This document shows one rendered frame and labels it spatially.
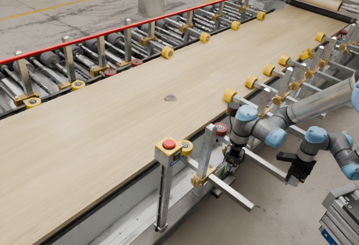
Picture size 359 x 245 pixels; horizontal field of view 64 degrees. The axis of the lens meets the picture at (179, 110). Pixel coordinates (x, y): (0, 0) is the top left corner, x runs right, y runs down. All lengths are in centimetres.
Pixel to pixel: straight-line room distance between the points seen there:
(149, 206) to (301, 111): 88
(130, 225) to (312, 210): 160
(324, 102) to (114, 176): 88
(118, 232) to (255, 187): 141
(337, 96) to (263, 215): 153
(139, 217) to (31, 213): 51
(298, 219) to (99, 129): 169
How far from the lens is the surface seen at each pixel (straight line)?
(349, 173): 127
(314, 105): 109
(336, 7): 378
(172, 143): 97
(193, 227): 223
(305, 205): 263
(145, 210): 153
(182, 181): 165
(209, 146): 123
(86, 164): 137
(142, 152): 139
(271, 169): 152
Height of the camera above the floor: 191
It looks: 38 degrees down
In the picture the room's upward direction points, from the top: 7 degrees clockwise
